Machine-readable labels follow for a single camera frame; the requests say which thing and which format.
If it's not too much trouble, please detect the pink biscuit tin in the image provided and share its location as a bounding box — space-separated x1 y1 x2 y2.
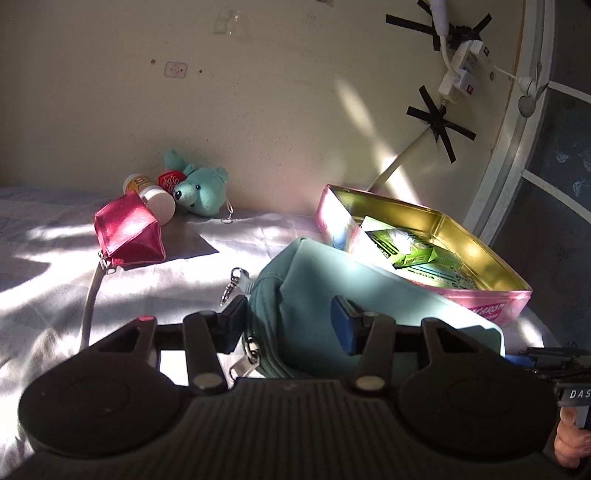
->
315 184 533 328

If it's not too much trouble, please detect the person's right hand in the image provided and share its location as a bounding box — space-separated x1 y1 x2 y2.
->
553 408 591 470

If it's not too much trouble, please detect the yellow label bottle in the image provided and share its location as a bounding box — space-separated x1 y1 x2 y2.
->
122 172 177 223

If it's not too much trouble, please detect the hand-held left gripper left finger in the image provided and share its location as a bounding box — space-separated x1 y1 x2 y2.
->
90 295 249 397

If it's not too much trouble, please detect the white pipe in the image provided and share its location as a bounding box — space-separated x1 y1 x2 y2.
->
366 130 433 193

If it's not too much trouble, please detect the green packet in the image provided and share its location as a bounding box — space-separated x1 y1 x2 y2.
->
367 227 462 269

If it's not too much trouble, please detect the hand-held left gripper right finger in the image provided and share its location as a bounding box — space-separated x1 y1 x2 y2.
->
331 295 492 393

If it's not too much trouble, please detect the pale teal zip pouch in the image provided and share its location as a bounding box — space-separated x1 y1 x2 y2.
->
219 237 507 380

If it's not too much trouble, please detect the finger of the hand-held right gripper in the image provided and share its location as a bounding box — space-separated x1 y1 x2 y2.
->
505 347 591 382

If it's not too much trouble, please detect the teal plush bear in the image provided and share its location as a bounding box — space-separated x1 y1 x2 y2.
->
163 148 234 225

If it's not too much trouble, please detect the red shiny pouch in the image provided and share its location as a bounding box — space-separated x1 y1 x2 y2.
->
81 191 167 352

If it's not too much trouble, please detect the clear tape patch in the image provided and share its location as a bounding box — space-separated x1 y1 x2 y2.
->
213 6 241 37

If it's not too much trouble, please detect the red mini can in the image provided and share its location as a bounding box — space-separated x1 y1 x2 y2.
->
158 169 187 198

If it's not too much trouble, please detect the thick white cable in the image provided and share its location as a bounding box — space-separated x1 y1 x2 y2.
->
428 0 452 75

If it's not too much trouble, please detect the black tape cross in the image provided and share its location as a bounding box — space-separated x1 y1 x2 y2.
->
406 85 476 165
385 0 493 52

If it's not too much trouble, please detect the white power strip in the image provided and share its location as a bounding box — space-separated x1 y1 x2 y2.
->
450 40 491 71
438 68 477 101

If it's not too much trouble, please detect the white window frame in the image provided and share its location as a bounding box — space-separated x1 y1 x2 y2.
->
462 0 591 247

